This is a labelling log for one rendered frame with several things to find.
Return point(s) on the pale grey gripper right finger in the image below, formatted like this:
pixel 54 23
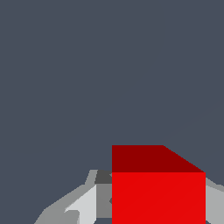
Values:
pixel 214 204

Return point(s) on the red cube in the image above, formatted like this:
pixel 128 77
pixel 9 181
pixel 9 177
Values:
pixel 157 195

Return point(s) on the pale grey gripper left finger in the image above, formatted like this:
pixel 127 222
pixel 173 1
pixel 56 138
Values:
pixel 87 201

